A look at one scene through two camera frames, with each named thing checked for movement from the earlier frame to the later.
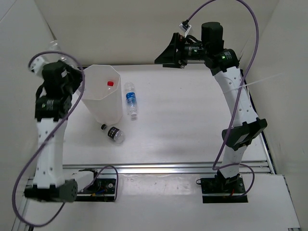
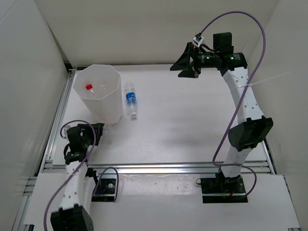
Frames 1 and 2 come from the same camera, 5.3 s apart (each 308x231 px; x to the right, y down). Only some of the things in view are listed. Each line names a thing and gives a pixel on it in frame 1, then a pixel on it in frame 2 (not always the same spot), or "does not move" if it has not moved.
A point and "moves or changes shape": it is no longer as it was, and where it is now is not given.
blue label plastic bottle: [130, 91] does not move
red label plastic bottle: [109, 84] → [89, 87]
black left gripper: [74, 75] → [90, 130]
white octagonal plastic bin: [102, 94] does not move
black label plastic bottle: [115, 134] moves or changes shape
